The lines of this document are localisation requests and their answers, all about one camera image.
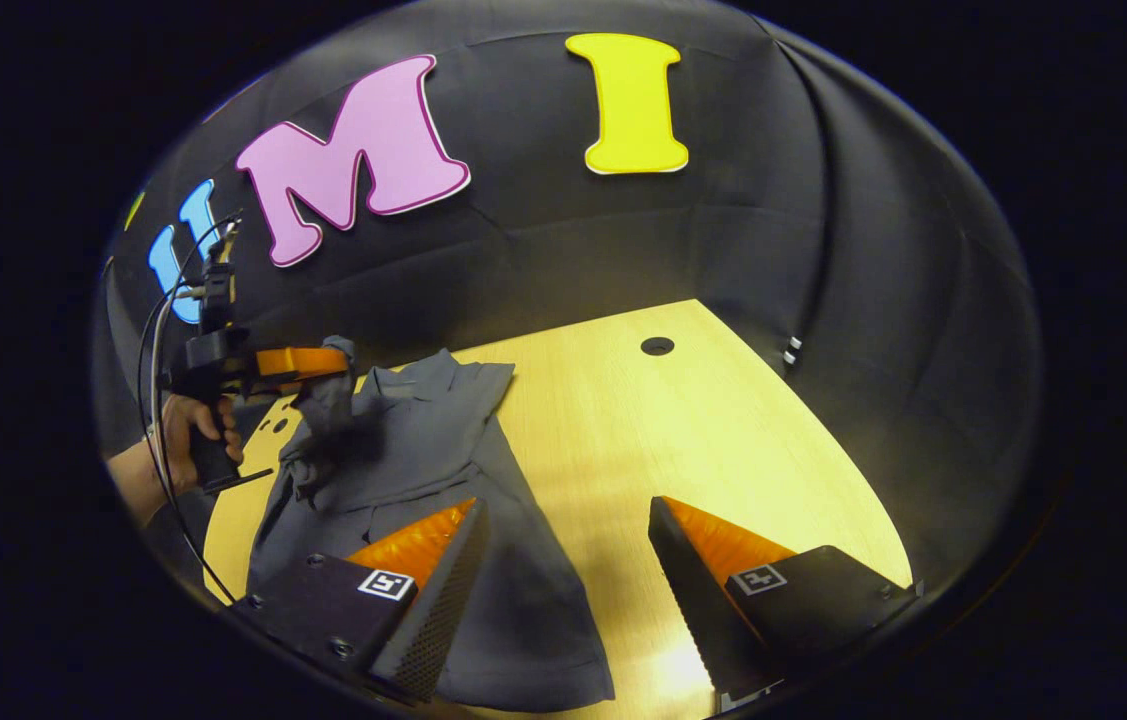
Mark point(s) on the white cloth clip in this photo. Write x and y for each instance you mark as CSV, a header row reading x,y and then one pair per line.
x,y
793,350

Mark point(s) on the grey button shirt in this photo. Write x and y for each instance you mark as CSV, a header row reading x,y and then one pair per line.
x,y
443,440

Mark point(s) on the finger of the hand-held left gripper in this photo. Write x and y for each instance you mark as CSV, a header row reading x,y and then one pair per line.
x,y
303,362

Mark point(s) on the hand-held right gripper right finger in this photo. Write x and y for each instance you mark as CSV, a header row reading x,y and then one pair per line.
x,y
693,600

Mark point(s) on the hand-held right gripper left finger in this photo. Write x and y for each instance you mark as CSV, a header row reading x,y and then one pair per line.
x,y
443,610

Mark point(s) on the black backdrop cloth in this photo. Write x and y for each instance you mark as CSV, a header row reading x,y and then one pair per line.
x,y
723,230

